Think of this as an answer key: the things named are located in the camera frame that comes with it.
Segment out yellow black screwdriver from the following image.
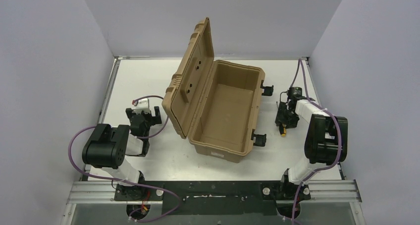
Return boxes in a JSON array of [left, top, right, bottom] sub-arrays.
[[275, 101, 286, 137]]

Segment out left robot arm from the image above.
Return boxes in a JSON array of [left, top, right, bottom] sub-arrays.
[[82, 106, 162, 201]]

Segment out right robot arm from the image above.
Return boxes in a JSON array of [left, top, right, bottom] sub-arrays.
[[275, 99, 348, 200]]

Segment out tan plastic tool box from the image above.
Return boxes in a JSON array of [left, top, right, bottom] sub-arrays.
[[162, 18, 273, 163]]

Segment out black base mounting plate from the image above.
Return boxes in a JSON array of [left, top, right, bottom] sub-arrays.
[[114, 179, 311, 219]]

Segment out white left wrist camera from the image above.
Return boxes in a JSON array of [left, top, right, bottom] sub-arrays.
[[132, 98, 150, 112]]

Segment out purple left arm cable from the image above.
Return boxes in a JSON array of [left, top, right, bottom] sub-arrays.
[[68, 95, 182, 223]]

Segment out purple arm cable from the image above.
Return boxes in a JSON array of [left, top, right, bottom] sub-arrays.
[[288, 58, 344, 225], [68, 95, 182, 223]]

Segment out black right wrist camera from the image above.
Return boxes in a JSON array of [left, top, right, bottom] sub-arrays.
[[287, 87, 305, 100]]

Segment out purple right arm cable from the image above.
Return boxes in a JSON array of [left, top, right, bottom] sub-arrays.
[[288, 58, 344, 225]]

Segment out aluminium front rail frame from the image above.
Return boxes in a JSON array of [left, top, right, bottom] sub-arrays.
[[67, 180, 362, 204]]

